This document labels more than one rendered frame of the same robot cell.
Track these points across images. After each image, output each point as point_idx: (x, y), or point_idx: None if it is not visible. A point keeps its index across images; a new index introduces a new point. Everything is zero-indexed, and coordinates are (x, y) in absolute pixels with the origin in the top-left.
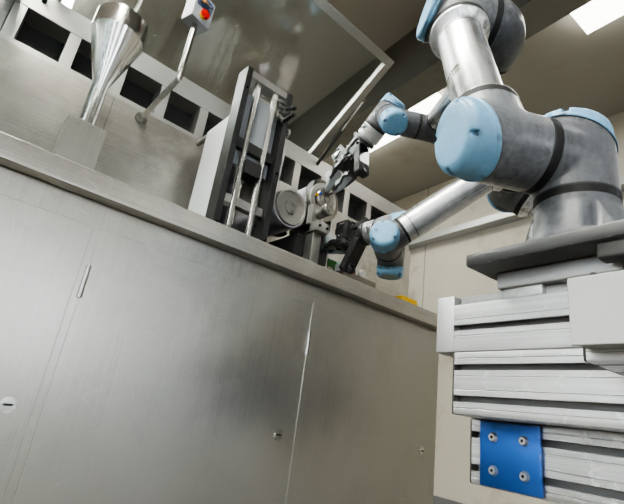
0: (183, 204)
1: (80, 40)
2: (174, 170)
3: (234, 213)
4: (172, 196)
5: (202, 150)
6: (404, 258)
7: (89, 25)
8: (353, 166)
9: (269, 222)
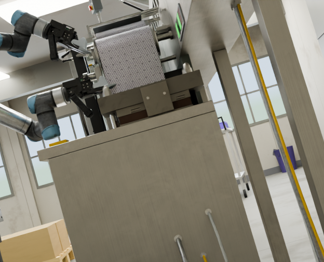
0: (173, 64)
1: (153, 16)
2: (167, 47)
3: (172, 46)
4: (172, 64)
5: (160, 20)
6: (40, 126)
7: (149, 5)
8: (62, 44)
9: (90, 119)
